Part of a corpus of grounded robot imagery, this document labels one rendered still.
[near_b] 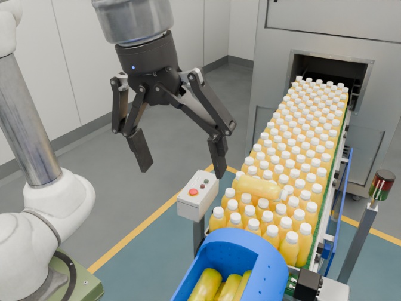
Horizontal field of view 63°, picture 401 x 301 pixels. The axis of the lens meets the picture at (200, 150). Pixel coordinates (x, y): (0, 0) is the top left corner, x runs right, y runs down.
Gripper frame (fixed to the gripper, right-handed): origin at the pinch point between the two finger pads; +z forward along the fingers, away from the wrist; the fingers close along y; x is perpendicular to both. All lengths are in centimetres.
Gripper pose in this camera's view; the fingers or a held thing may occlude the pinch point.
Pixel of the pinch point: (181, 164)
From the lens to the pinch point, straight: 52.3
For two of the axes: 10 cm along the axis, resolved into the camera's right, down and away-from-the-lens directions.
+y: -9.0, -0.4, 4.3
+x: -3.8, 5.6, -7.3
